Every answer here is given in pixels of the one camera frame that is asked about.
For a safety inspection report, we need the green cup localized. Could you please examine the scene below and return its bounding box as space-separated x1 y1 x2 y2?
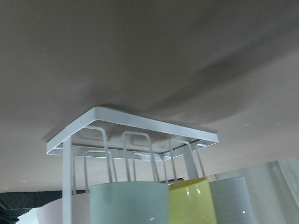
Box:
90 182 169 224

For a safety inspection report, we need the yellow cup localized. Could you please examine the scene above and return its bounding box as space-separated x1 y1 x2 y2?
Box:
169 178 217 224

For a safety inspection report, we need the grey cup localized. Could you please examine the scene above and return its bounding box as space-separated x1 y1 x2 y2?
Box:
210 177 256 224

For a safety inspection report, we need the pink cup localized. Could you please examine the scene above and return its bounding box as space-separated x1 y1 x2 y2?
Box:
37 193 91 224

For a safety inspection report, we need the white wire cup rack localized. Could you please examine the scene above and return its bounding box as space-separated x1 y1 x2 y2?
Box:
46 106 218 224

